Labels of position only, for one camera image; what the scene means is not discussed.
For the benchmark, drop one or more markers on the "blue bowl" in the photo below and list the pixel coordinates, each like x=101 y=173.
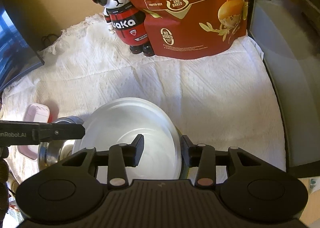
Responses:
x=70 y=120

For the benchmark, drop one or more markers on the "black monitor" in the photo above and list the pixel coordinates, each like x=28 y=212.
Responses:
x=15 y=42

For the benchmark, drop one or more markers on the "white appliance dark glass door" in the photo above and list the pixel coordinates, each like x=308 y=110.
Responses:
x=287 y=67

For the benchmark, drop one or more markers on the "red snack bag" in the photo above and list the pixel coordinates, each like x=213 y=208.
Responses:
x=190 y=30

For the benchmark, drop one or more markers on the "plain white bowl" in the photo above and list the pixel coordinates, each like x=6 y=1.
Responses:
x=140 y=118

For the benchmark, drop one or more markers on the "white tissue packet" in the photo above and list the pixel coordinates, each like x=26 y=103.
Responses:
x=315 y=185

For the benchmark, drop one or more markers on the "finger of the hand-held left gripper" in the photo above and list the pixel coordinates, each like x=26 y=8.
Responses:
x=65 y=132

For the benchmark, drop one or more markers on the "stainless steel bowl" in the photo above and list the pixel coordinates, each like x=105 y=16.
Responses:
x=50 y=153

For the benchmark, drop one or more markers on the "white textured cloth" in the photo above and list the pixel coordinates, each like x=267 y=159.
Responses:
x=200 y=93

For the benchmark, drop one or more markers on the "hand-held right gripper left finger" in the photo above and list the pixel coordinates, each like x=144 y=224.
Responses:
x=138 y=150

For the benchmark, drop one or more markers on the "red rectangular tray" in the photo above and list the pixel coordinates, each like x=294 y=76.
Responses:
x=35 y=113

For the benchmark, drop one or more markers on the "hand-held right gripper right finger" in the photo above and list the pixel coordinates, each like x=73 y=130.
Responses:
x=187 y=153

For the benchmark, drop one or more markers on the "panda figurine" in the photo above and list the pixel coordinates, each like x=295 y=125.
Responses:
x=125 y=27

